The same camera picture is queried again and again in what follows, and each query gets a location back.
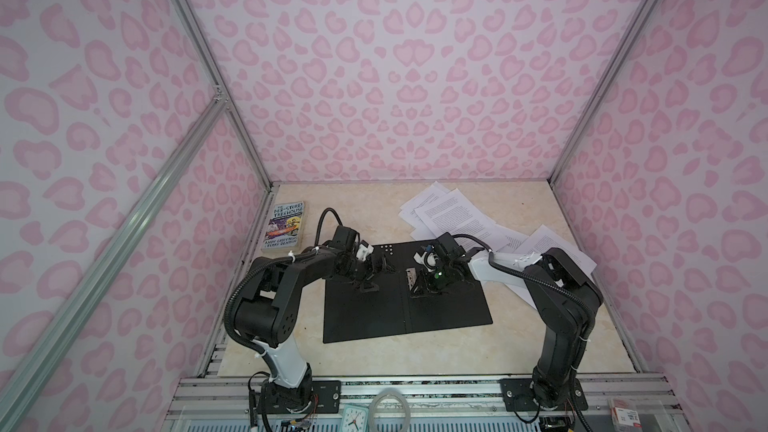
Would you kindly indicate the aluminium corner post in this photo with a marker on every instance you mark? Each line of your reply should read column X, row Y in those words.
column 628, row 40
column 204, row 50

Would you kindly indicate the grey and black file folder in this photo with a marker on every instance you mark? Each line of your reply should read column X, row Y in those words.
column 351, row 315

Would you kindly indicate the printed paper sheet corner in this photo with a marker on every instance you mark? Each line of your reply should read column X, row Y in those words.
column 453, row 213

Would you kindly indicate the aluminium corner post right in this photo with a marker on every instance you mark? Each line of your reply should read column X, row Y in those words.
column 628, row 40

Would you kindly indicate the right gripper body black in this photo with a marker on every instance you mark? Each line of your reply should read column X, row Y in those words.
column 440, row 278

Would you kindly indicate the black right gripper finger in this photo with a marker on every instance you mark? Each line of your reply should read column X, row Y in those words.
column 421, row 287
column 418, row 261

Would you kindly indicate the small teal clock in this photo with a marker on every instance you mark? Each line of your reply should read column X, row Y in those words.
column 354, row 419

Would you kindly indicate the printed paper sheet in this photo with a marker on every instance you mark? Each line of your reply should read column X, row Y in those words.
column 504, row 243
column 544, row 238
column 408, row 210

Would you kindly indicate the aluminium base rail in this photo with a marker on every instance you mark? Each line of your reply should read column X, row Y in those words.
column 438, row 403

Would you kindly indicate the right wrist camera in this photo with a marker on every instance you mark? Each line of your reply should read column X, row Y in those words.
column 441, row 251

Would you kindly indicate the red white label box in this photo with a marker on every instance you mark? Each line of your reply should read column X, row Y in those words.
column 624, row 415

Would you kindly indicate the colourful paperback book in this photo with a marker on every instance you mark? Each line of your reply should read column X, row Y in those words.
column 284, row 228

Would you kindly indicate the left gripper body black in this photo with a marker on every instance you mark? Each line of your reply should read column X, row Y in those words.
column 357, row 269

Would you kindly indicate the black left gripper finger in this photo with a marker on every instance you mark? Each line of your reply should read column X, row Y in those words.
column 367, row 284
column 380, row 262

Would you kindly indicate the aluminium corner post left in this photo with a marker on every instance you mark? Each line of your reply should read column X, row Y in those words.
column 204, row 50

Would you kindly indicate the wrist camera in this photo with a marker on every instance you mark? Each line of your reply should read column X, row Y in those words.
column 349, row 241
column 441, row 251

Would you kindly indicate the aluminium diagonal frame bar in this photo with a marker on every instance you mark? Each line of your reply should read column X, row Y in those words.
column 37, row 368

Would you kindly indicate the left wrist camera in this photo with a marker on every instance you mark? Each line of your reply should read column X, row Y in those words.
column 349, row 241

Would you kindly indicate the clear tube loop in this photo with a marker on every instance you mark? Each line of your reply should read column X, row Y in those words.
column 389, row 401

